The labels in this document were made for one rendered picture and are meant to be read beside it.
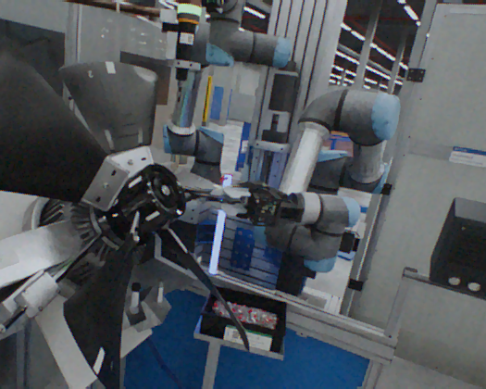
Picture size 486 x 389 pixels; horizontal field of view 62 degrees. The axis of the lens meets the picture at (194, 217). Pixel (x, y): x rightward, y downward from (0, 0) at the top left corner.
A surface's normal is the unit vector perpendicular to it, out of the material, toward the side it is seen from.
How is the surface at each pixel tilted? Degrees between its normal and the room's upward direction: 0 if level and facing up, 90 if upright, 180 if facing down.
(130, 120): 49
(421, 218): 90
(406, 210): 90
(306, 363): 90
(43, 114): 78
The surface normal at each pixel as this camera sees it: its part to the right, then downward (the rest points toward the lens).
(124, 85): 0.29, -0.42
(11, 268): 0.76, -0.41
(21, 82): 0.65, 0.00
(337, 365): -0.47, 0.21
